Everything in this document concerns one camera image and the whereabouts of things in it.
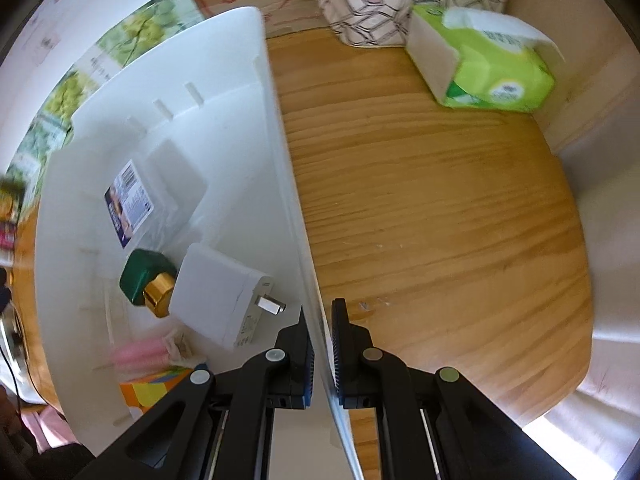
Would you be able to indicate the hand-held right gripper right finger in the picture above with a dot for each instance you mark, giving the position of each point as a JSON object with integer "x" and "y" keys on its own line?
{"x": 337, "y": 360}

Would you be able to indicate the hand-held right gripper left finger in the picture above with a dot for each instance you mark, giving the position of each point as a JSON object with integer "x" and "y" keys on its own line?
{"x": 309, "y": 372}

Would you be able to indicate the white charger plug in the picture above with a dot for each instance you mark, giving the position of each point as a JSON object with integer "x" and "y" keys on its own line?
{"x": 215, "y": 290}

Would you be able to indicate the multicoloured puzzle cube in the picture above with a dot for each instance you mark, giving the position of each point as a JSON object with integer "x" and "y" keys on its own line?
{"x": 150, "y": 387}

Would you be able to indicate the pink item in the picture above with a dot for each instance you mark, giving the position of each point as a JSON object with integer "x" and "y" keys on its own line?
{"x": 140, "y": 352}

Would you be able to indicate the white plastic storage bin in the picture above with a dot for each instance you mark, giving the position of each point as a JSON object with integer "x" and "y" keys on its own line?
{"x": 235, "y": 170}

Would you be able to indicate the pink cloth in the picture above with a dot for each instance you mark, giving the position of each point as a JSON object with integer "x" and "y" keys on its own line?
{"x": 50, "y": 427}

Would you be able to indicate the green tissue pack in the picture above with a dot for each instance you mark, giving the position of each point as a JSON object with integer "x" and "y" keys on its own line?
{"x": 485, "y": 65}

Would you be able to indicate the blurred colourful packets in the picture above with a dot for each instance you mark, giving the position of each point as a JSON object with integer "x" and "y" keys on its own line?
{"x": 9, "y": 215}

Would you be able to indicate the printed canvas bag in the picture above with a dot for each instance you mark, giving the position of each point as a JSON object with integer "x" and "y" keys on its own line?
{"x": 390, "y": 0}

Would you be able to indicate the green grape printed poster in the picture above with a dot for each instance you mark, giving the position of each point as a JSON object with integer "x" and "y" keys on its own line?
{"x": 130, "y": 35}

